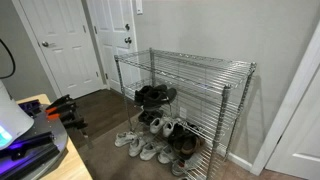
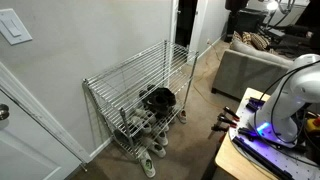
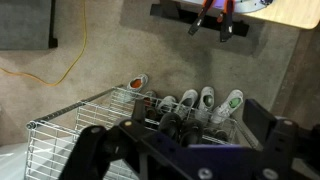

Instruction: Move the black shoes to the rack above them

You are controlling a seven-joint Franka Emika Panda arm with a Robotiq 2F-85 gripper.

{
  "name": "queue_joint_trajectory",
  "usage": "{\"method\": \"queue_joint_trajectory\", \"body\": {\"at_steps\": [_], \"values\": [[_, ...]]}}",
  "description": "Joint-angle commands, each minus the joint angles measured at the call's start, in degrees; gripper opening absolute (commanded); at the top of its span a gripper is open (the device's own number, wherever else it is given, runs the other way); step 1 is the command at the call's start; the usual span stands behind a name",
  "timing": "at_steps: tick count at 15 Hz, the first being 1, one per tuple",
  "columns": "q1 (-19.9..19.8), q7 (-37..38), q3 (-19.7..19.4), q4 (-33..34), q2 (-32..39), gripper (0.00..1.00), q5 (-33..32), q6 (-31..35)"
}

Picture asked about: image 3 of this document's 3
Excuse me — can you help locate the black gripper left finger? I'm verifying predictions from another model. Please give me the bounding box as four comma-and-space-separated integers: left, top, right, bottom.
59, 98, 158, 180

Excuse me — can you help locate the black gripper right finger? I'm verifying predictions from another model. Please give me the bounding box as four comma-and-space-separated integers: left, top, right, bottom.
242, 98, 320, 170

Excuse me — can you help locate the white sneaker green insole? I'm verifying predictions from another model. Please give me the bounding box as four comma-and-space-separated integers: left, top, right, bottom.
210, 88, 245, 125
195, 86, 216, 122

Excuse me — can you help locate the black slipper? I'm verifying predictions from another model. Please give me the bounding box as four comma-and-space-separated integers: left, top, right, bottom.
214, 129, 231, 144

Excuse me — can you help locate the brown shoe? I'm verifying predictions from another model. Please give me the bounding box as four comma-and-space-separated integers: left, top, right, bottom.
143, 90, 158, 120

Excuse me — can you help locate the grey sneaker orange insole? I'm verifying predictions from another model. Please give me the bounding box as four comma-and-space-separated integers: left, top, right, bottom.
125, 73, 150, 94

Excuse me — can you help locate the light wooden table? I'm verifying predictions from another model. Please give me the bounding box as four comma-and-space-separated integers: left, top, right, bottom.
244, 0, 320, 30

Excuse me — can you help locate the chrome wire shelf rack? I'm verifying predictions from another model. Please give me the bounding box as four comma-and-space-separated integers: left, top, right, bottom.
24, 84, 264, 180

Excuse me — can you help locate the yellow extension cable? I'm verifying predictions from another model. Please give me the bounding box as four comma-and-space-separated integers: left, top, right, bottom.
0, 0, 89, 88

